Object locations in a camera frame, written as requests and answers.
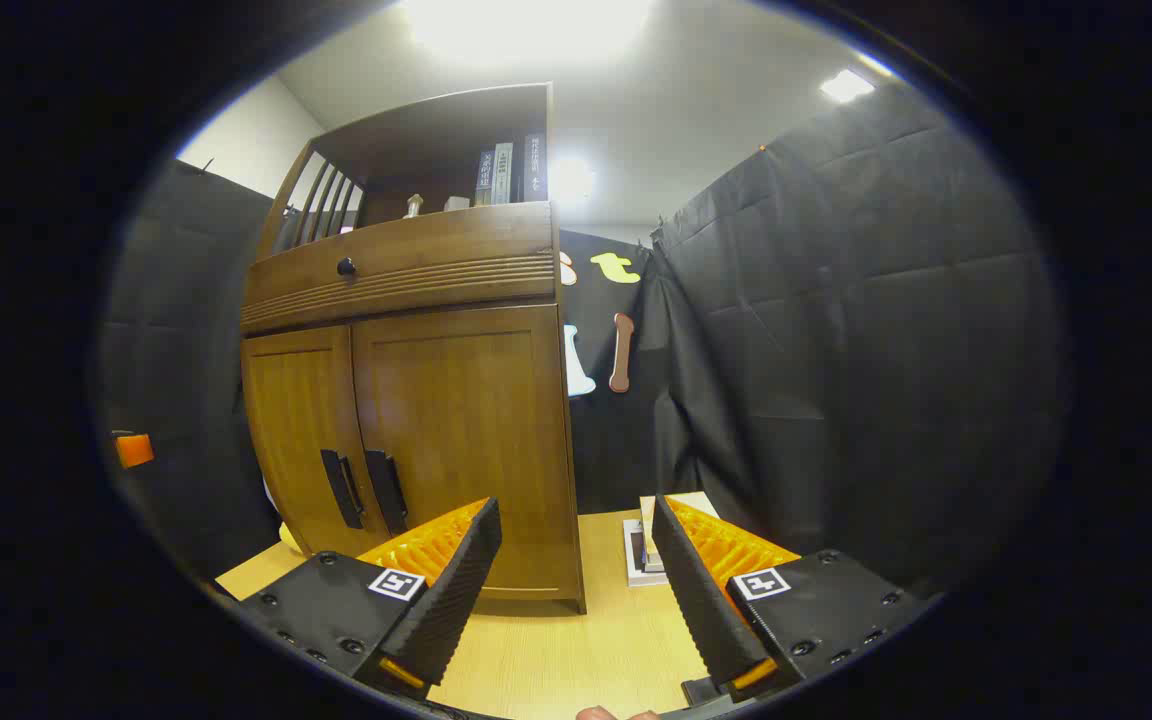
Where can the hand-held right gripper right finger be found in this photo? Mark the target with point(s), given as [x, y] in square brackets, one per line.
[701, 600]

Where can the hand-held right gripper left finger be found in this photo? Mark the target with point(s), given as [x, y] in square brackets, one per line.
[456, 590]

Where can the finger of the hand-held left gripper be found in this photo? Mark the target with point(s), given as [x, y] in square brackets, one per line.
[134, 450]

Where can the wooden shoe cabinet door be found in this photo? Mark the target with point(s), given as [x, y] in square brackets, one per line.
[286, 430]
[476, 410]

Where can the wooden double-door shoe cabinet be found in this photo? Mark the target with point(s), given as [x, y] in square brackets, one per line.
[416, 130]

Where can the wooden cabinet drawer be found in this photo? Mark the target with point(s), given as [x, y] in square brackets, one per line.
[436, 255]

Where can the stack of books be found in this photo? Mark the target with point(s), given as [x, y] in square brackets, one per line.
[639, 560]

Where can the black backdrop cloth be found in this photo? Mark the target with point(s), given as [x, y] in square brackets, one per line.
[836, 350]

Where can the small pale figurine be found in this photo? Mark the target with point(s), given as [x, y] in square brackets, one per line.
[414, 206]

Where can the small white object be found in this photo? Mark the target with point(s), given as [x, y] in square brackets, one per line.
[456, 203]

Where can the dark upright book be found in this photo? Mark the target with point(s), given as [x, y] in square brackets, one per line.
[535, 168]
[484, 180]

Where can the pale upright book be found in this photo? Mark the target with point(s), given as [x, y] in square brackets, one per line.
[502, 175]

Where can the rectangular ceiling light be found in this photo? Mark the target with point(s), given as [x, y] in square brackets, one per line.
[846, 85]

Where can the large ceiling light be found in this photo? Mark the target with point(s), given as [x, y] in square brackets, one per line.
[526, 25]

